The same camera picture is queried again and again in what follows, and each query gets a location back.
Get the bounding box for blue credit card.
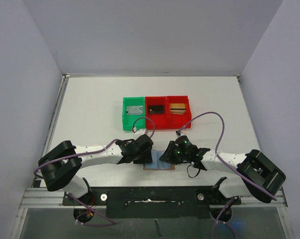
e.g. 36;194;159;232
146;150;173;170

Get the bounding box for brown leather card holder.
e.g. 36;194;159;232
142;150;177;172

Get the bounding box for green plastic bin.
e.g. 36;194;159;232
122;97;145;131

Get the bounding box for red plastic double bin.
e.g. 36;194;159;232
145;96;192;130

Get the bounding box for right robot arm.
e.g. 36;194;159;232
159;135;286;203

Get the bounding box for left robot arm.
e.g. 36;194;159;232
33;134;153;199

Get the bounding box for silver credit card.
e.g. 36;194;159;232
125;106;143;115

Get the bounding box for black credit card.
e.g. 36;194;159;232
148;105;165;114

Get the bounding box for gold credit card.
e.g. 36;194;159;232
169;103;186;115

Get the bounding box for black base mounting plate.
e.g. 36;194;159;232
62;186;229;219

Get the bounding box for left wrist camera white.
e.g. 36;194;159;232
132;127;148;136

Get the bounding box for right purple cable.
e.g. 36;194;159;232
176;112;277;239

